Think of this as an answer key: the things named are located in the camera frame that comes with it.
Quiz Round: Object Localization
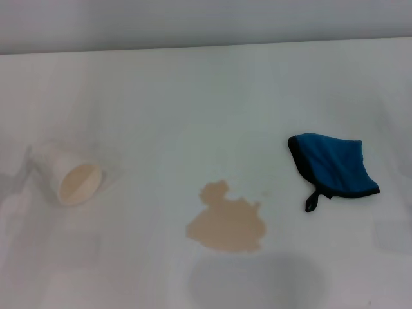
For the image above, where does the blue rag with black trim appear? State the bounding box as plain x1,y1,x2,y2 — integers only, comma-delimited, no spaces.
287,131,382,214

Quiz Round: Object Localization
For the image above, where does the white paper cup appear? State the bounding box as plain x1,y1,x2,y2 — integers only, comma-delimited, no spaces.
33,138,104,207

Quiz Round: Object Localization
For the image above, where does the brown water stain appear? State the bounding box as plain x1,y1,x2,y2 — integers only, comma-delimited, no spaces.
185,180,268,254

